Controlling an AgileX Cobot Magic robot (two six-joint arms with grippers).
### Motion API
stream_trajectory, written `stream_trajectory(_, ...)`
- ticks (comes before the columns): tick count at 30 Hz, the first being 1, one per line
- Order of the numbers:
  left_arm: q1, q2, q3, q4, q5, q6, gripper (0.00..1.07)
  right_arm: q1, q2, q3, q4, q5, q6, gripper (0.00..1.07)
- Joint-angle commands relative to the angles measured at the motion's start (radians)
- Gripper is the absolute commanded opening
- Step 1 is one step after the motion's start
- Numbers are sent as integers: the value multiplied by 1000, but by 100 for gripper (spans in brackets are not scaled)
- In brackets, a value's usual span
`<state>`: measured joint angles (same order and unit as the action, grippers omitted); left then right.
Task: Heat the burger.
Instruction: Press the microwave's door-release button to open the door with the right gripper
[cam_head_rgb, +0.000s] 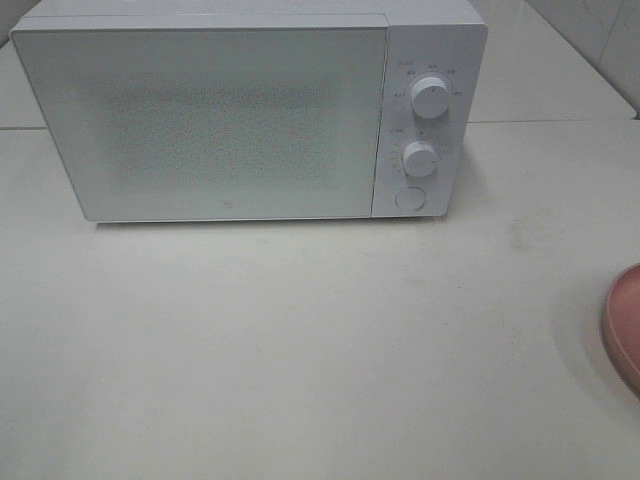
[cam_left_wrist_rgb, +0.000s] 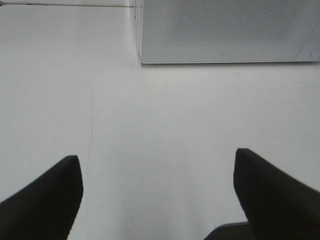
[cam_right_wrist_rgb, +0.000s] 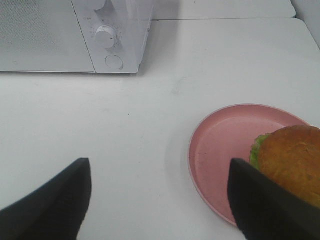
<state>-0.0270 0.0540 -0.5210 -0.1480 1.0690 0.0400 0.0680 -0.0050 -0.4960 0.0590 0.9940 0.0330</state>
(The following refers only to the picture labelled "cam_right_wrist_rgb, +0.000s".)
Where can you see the burger with lettuce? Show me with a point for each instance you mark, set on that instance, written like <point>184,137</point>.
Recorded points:
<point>290,157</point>

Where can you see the pink plate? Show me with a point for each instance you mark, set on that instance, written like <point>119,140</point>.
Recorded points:
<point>226,134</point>

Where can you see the white microwave door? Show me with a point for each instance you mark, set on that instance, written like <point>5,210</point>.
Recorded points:
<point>42,36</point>

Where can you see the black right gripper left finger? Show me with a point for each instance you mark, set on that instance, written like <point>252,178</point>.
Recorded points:
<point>55,211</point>

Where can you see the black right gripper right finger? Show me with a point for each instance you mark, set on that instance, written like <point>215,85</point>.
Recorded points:
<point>265,211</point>

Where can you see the lower white microwave knob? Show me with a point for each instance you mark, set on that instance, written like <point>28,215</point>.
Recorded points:
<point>106,36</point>

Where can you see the white microwave oven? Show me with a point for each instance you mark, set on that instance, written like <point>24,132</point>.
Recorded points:
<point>131,20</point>

